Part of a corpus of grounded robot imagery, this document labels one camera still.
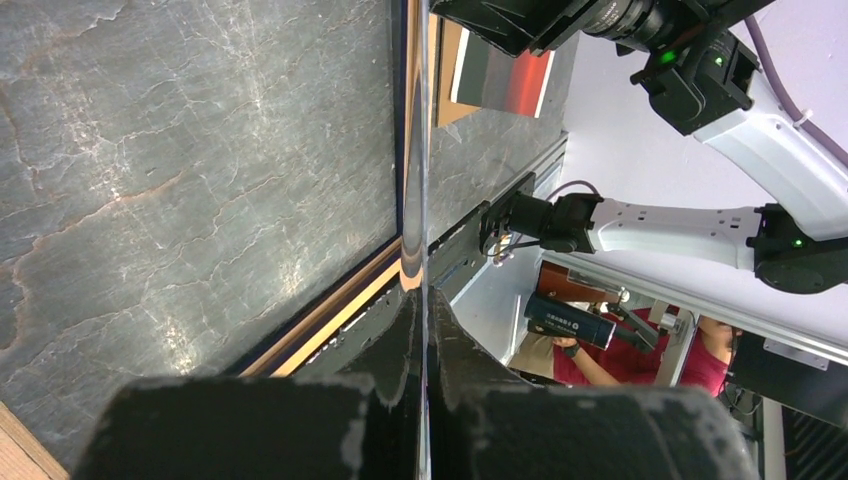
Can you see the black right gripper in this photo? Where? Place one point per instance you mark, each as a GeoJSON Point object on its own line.
{"type": "Point", "coordinates": [535, 26]}

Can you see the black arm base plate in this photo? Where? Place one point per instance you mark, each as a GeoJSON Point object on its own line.
{"type": "Point", "coordinates": [458, 255]}

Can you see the person in red shirt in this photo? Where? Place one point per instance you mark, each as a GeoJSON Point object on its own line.
{"type": "Point", "coordinates": [571, 362]}

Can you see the wooden picture frame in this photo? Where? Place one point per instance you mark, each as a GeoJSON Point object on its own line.
{"type": "Point", "coordinates": [187, 188]}

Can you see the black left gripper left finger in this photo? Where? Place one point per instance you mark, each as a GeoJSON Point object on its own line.
{"type": "Point", "coordinates": [361, 422]}

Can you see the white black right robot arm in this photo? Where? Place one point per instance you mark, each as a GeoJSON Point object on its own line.
{"type": "Point", "coordinates": [710, 76]}

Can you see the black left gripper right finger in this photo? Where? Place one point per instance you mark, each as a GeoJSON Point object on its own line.
{"type": "Point", "coordinates": [486, 422]}

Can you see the red sunset photo print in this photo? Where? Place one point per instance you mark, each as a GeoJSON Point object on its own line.
{"type": "Point", "coordinates": [486, 78]}

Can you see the brown cardboard backing board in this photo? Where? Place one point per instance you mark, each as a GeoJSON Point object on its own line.
{"type": "Point", "coordinates": [447, 49]}

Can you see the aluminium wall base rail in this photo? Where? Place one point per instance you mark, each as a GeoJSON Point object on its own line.
{"type": "Point", "coordinates": [548, 167]}

